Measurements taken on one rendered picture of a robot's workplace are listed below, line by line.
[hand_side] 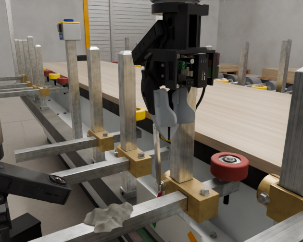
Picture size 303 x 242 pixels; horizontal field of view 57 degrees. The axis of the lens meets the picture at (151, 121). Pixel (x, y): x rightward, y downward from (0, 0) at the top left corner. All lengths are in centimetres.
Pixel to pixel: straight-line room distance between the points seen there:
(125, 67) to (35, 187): 43
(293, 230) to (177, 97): 25
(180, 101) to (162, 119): 4
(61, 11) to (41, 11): 53
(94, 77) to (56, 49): 760
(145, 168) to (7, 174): 43
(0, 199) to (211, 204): 36
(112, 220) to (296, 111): 32
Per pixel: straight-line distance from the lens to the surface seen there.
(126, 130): 78
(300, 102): 38
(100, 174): 75
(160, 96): 44
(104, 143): 96
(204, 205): 56
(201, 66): 41
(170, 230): 67
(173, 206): 56
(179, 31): 40
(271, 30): 960
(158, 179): 60
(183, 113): 46
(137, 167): 75
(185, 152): 58
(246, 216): 81
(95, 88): 99
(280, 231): 35
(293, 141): 39
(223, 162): 62
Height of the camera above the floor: 116
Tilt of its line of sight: 17 degrees down
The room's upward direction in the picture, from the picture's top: straight up
